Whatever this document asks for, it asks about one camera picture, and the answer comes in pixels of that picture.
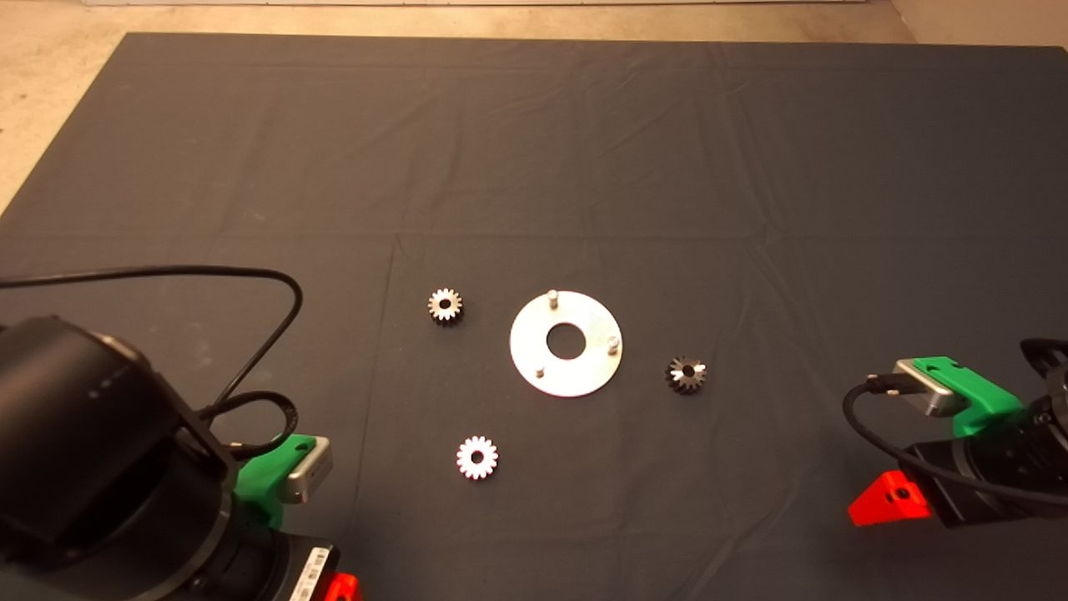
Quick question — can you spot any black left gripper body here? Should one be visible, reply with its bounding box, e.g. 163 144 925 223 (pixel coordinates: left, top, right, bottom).
204 530 341 601

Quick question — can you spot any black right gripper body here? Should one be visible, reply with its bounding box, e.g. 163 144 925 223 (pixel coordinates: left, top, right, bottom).
901 417 1044 528

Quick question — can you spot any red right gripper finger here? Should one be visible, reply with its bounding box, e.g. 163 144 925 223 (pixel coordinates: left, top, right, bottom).
849 470 931 528

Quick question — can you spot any dark steel spur gear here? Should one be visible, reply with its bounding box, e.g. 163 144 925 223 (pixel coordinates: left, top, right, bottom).
665 355 708 396

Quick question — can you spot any small steel spur gear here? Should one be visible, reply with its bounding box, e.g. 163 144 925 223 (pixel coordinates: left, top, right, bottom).
428 288 464 326
456 435 500 482

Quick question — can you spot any round metal carrier plate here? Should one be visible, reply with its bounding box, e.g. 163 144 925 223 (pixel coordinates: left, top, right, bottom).
510 289 623 398

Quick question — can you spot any dark grey table cloth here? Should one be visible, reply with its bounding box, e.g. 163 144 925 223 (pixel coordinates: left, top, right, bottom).
0 32 1068 601

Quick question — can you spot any green right camera mount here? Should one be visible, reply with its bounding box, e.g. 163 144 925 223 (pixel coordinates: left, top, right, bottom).
914 356 1025 439

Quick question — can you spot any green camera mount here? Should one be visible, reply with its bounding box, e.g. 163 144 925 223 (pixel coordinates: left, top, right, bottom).
914 356 1025 439
234 434 318 532

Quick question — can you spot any green left camera mount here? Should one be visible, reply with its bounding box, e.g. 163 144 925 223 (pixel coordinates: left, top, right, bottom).
234 434 318 532

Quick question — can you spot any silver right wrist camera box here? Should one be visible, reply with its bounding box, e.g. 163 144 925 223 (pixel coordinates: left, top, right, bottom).
893 359 969 417

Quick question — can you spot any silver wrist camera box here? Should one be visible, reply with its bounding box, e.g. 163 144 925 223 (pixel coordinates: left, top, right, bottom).
893 359 969 417
275 437 333 504

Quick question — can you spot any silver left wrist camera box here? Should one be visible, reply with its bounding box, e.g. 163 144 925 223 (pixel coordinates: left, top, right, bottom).
275 437 333 504

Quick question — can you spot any black left camera cable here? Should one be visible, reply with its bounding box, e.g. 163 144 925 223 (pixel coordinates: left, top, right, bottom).
0 265 305 462

